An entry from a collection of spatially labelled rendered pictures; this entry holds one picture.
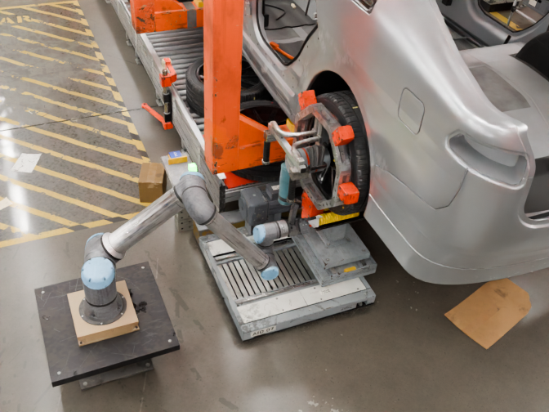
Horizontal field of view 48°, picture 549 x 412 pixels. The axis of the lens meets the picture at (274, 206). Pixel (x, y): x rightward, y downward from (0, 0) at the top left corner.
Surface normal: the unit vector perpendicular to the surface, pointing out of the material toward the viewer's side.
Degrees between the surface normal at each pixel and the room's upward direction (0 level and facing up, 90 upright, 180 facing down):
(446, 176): 90
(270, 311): 0
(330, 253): 0
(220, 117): 90
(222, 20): 90
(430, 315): 0
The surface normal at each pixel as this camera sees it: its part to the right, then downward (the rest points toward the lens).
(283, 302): 0.07, -0.76
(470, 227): -0.30, 0.60
